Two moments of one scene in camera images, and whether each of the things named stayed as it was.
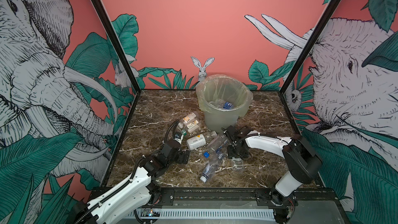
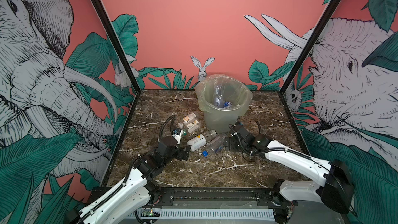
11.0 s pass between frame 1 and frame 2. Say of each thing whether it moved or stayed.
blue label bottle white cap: stayed
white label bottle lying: stayed
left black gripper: stayed
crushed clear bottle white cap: moved
